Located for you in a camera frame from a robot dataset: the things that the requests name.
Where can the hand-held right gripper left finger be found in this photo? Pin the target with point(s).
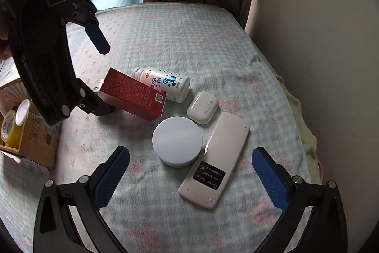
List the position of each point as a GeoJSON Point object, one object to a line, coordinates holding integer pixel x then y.
{"type": "Point", "coordinates": [111, 179]}

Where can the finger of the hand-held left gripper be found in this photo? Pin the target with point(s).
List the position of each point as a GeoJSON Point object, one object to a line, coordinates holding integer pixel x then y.
{"type": "Point", "coordinates": [94, 104]}
{"type": "Point", "coordinates": [99, 38]}

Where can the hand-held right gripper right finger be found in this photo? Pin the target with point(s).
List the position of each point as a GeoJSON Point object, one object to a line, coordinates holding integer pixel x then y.
{"type": "Point", "coordinates": [271, 179]}

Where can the red carton box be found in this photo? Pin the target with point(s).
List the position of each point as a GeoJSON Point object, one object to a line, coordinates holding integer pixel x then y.
{"type": "Point", "coordinates": [133, 93]}

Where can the pale green blanket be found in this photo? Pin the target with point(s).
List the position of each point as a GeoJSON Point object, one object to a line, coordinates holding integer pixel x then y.
{"type": "Point", "coordinates": [305, 137]}

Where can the white remote control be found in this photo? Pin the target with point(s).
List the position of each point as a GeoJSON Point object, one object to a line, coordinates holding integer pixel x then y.
{"type": "Point", "coordinates": [219, 152]}

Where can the white tape roll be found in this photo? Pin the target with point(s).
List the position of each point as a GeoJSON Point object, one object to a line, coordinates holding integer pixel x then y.
{"type": "Point", "coordinates": [22, 112]}

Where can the cardboard box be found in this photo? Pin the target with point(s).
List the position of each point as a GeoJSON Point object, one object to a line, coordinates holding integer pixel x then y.
{"type": "Point", "coordinates": [35, 137]}

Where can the round white tin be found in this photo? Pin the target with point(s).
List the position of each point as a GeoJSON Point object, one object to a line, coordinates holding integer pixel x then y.
{"type": "Point", "coordinates": [177, 139]}

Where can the checked floral bed sheet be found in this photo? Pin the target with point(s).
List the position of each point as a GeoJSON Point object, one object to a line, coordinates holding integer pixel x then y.
{"type": "Point", "coordinates": [177, 33]}

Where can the white pill bottle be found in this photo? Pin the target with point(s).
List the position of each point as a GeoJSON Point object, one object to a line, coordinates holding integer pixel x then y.
{"type": "Point", "coordinates": [174, 84]}

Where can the yellow tape roll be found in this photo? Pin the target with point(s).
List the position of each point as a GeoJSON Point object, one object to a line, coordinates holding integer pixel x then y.
{"type": "Point", "coordinates": [9, 131]}

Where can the white earbuds case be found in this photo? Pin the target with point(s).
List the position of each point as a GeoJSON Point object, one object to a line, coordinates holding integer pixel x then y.
{"type": "Point", "coordinates": [202, 107]}

